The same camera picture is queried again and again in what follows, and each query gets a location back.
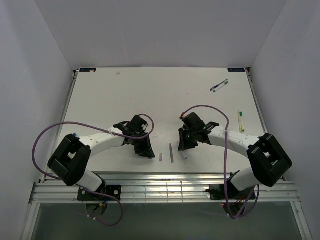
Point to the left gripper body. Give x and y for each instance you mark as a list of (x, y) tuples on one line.
[(141, 134)]

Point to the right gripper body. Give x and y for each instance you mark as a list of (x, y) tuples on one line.
[(193, 130)]

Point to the purple translucent pen cap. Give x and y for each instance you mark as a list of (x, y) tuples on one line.
[(161, 157)]

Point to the purple marker pen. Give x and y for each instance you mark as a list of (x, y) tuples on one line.
[(171, 153)]

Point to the green capped marker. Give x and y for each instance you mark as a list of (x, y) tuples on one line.
[(222, 85)]

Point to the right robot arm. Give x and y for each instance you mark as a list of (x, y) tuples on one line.
[(268, 160)]

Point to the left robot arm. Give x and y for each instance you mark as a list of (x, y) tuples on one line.
[(70, 159)]

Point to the yellow highlighter pen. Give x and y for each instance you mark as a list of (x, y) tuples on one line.
[(241, 122)]

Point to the right blue corner label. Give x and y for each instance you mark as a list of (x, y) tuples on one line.
[(236, 70)]

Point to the blue corner label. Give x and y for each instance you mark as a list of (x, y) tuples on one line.
[(236, 70), (87, 70)]

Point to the left blue corner label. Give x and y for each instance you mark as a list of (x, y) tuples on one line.
[(87, 70)]

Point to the aluminium frame rail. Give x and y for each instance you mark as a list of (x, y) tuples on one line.
[(136, 188)]

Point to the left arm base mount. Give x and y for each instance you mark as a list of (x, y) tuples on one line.
[(111, 190)]

